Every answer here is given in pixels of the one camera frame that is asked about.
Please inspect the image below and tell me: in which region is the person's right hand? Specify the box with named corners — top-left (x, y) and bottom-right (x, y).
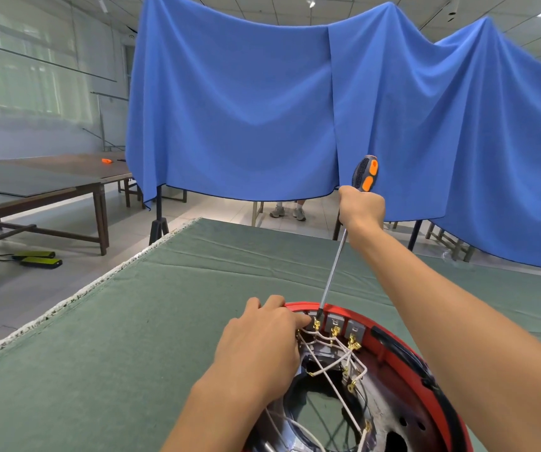
top-left (338, 185), bottom-right (387, 246)

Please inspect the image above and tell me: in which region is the person's left hand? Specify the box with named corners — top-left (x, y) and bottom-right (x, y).
top-left (195, 295), bottom-right (312, 405)

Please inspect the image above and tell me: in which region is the black orange handled screwdriver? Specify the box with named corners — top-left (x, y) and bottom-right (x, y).
top-left (317, 155), bottom-right (379, 321)

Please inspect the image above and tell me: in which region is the red round appliance housing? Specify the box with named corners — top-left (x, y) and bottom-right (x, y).
top-left (242, 302), bottom-right (474, 452)

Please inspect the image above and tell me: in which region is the person's right forearm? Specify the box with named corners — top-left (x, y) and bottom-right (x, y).
top-left (348, 228), bottom-right (541, 452)

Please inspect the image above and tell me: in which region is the person's left forearm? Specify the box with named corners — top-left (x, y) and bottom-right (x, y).
top-left (161, 375), bottom-right (272, 452)

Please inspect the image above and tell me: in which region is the black tripod stand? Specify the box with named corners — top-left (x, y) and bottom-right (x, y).
top-left (407, 219), bottom-right (423, 253)
top-left (148, 185), bottom-right (170, 246)

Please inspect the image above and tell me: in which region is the wooden bench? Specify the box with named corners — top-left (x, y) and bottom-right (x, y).
top-left (424, 221), bottom-right (477, 263)

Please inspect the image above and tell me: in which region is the wide blue hanging cloth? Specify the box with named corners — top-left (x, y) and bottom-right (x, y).
top-left (125, 0), bottom-right (340, 211)
top-left (327, 1), bottom-right (541, 274)

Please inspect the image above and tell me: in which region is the green felt table cover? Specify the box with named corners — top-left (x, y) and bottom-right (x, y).
top-left (0, 218), bottom-right (541, 452)

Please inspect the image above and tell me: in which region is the brown wooden table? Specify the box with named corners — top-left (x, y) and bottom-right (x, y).
top-left (0, 153), bottom-right (188, 210)

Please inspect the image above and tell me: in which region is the dark wooden table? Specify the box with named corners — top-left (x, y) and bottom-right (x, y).
top-left (0, 158), bottom-right (110, 256)

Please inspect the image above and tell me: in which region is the bundle of white wires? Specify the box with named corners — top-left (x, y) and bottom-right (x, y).
top-left (266, 325), bottom-right (375, 452)

